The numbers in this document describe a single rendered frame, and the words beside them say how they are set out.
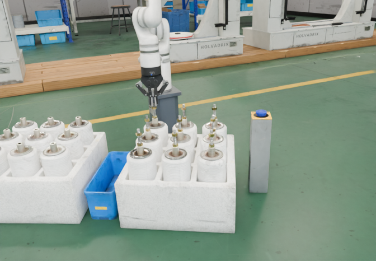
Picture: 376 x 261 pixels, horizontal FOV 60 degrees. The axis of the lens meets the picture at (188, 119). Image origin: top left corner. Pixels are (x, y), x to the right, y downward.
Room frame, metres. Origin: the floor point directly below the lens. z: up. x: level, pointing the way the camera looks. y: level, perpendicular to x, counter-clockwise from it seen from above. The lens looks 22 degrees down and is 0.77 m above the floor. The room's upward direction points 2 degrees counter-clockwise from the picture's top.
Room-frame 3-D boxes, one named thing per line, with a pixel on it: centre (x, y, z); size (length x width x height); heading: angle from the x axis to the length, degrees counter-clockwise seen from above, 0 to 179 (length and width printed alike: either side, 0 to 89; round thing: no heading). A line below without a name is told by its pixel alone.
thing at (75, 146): (1.13, 0.46, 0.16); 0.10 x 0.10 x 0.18
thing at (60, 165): (1.02, 0.47, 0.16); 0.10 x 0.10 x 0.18
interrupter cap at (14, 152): (1.03, 0.58, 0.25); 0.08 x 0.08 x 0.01
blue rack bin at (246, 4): (6.70, -1.17, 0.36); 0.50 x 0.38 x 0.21; 20
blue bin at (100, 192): (1.10, 0.30, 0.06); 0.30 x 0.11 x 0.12; 174
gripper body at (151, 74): (1.21, 0.13, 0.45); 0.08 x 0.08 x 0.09
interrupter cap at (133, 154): (0.97, 0.16, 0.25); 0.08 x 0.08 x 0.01
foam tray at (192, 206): (1.07, 0.03, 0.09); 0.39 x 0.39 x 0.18; 83
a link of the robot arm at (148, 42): (1.21, 0.14, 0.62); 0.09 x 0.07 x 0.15; 57
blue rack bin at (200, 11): (6.37, -0.37, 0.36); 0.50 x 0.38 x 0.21; 23
